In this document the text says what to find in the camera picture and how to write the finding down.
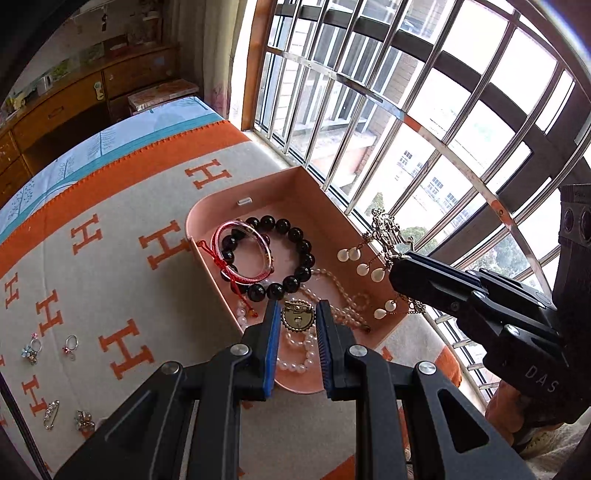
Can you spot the orange patterned blanket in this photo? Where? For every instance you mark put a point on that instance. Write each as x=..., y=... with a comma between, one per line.
x=138, y=286

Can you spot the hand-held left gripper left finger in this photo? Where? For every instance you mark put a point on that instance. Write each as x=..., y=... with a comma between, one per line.
x=273, y=350

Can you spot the silver rhinestone pin brooch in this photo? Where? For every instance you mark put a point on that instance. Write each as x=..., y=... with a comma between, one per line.
x=51, y=413

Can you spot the metal window bars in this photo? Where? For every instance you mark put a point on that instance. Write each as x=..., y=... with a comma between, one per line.
x=415, y=92

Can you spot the yellow drawer tag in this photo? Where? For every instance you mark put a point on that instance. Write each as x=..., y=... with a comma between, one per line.
x=98, y=91

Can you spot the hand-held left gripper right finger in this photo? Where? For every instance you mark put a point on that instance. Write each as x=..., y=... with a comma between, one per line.
x=324, y=350

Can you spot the wooden desk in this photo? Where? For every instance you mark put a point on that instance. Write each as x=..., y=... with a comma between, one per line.
x=64, y=110

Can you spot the beige curtain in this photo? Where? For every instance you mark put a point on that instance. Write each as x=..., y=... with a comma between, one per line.
x=217, y=55

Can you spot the light blue bed sheet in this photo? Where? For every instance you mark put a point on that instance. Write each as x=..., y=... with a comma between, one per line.
x=138, y=134

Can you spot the wooden window frame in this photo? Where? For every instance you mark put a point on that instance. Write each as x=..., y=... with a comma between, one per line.
x=256, y=69

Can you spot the pink storage box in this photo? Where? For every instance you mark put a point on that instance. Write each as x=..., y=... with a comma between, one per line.
x=286, y=194

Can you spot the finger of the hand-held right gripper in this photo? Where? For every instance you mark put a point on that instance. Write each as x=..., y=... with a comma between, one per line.
x=429, y=290
x=443, y=268

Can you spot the person's right hand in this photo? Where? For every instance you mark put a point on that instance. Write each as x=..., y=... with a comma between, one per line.
x=519, y=410

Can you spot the small wooden stool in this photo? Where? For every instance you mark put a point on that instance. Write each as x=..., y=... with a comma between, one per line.
x=161, y=90

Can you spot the round gold brooch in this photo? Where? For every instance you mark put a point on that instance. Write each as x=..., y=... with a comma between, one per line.
x=295, y=318

